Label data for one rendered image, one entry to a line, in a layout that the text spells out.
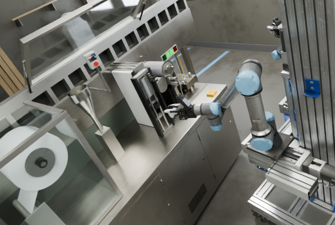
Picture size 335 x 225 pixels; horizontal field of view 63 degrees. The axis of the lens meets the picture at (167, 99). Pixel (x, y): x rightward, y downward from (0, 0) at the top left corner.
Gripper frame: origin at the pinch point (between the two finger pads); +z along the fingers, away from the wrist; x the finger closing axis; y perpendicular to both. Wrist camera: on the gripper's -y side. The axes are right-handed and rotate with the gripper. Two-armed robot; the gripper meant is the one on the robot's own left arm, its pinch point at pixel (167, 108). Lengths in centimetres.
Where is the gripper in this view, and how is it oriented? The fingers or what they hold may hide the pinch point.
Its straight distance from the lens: 178.5
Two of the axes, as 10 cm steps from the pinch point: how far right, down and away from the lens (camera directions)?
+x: 4.2, -4.8, 7.7
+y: 2.9, 8.7, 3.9
